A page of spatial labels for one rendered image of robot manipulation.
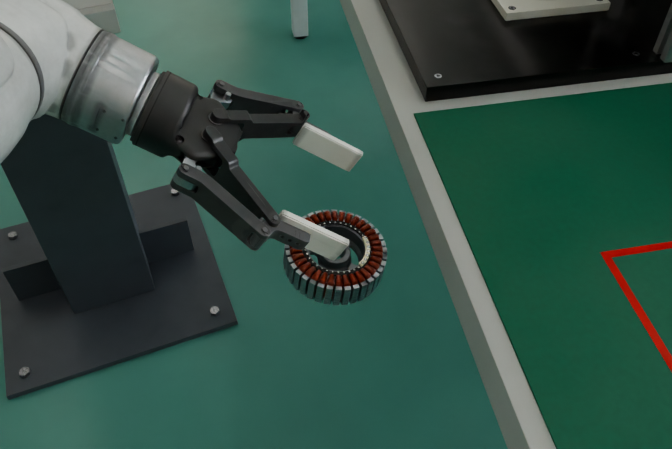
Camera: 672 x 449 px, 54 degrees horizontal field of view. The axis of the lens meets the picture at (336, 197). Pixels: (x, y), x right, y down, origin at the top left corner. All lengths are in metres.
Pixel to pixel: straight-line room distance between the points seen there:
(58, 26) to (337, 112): 1.47
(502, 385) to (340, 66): 1.71
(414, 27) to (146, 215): 1.02
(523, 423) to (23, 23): 0.50
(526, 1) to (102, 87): 0.60
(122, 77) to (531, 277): 0.41
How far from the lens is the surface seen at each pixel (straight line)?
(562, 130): 0.82
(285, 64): 2.21
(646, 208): 0.75
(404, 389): 1.42
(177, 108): 0.61
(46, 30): 0.59
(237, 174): 0.61
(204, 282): 1.57
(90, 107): 0.61
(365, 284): 0.70
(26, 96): 0.54
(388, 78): 0.86
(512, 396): 0.58
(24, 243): 1.78
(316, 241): 0.62
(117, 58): 0.61
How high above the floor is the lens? 1.25
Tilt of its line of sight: 46 degrees down
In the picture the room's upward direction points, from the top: straight up
